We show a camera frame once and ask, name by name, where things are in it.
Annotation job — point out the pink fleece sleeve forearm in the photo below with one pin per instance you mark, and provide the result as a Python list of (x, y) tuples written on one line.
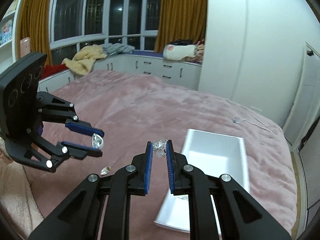
[(17, 201)]

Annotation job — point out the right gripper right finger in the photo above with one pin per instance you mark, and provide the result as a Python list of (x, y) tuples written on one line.
[(219, 207)]

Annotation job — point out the white wardrobe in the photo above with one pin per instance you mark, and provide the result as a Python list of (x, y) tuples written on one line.
[(254, 50)]

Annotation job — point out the mustard yellow curtain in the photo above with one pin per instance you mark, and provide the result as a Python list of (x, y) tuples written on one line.
[(181, 20)]

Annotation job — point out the white window bench cabinets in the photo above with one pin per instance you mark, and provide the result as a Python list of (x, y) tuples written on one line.
[(186, 74)]

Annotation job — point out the large window frame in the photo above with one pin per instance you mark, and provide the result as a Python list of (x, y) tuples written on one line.
[(74, 24)]

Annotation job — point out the white display shelf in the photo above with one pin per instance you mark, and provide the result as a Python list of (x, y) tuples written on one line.
[(7, 23)]

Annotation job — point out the left mustard curtain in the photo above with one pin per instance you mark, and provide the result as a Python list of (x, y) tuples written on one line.
[(33, 23)]

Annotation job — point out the grey clothes pile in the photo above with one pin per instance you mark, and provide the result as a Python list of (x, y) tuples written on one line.
[(117, 48)]

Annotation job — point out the red cloth on bench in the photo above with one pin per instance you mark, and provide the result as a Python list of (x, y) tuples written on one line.
[(50, 70)]

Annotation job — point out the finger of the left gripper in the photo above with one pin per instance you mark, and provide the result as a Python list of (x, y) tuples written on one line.
[(58, 154), (56, 110)]

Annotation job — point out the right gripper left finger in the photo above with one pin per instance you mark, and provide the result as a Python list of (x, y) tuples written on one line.
[(99, 208)]

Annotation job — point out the pink plush bed blanket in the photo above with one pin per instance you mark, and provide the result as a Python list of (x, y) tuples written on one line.
[(135, 109)]

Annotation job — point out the pink beige clothes pile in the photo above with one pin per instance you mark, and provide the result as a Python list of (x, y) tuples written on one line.
[(200, 50)]

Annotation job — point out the white floral rolled blanket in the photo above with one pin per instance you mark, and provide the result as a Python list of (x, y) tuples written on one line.
[(178, 53)]

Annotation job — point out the pink chair back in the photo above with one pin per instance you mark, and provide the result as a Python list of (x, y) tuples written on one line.
[(25, 47)]

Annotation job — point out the yellow blanket on bench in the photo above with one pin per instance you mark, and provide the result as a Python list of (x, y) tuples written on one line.
[(83, 61)]

